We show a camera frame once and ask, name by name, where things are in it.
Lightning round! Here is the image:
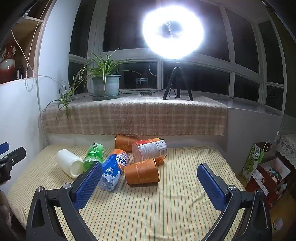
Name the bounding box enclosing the beige checked cloth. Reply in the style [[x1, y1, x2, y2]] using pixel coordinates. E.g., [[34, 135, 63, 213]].
[[42, 93, 228, 137]]

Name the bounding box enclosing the ring light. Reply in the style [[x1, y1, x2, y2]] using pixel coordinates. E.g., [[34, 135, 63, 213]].
[[142, 6, 204, 60]]

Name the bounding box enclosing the green tea bottle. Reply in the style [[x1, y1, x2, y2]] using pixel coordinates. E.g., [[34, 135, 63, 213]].
[[83, 142, 104, 172]]

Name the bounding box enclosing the grey green flower pot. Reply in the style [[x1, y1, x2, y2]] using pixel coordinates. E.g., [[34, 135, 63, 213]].
[[91, 74, 121, 101]]

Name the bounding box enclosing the blue label water bottle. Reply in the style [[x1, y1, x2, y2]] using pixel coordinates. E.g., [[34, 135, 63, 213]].
[[99, 149, 130, 192]]

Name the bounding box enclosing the white cable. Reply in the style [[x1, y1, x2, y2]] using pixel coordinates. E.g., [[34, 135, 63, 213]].
[[11, 7, 50, 145]]

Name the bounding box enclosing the white plastic jar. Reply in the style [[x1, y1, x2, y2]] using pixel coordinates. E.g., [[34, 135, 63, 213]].
[[56, 149, 84, 178]]

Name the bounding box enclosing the white window frame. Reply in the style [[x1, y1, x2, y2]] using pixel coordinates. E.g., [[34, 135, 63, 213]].
[[68, 0, 287, 115]]

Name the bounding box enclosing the wooden shelf cabinet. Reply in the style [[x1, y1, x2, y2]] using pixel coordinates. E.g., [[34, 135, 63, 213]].
[[0, 0, 54, 84]]

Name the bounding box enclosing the green paper bag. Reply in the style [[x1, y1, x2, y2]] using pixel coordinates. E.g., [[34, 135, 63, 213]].
[[242, 142, 274, 183]]

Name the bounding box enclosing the orange paper cup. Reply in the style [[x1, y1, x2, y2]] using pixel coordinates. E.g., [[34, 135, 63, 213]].
[[124, 158, 160, 185], [115, 134, 139, 153]]

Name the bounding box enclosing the person's left forearm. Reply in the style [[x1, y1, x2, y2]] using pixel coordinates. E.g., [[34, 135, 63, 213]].
[[0, 190, 12, 229]]

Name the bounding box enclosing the red white vase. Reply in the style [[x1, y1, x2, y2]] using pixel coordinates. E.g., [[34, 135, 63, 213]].
[[0, 41, 18, 83]]

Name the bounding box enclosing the red white instant noodle cup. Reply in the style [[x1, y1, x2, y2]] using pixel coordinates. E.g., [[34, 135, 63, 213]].
[[132, 138, 168, 166]]

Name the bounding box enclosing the black tripod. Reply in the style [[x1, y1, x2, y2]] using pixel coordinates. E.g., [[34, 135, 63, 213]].
[[162, 62, 194, 101]]

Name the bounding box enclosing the spider plant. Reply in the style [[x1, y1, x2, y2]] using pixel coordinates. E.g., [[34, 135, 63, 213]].
[[38, 47, 141, 120]]

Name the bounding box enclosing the red cardboard box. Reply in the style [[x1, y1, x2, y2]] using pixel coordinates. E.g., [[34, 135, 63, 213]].
[[245, 158, 292, 207]]

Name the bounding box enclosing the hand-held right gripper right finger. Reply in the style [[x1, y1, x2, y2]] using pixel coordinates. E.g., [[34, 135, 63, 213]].
[[196, 163, 272, 241]]

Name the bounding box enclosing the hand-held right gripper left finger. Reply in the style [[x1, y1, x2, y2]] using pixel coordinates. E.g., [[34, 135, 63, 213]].
[[26, 161, 103, 241]]

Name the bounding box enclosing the white lace cloth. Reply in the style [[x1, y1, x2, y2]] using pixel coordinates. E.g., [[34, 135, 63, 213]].
[[277, 115, 296, 164]]

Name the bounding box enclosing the yellow striped bed sheet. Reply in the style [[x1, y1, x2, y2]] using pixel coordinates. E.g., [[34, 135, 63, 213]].
[[6, 144, 247, 241]]

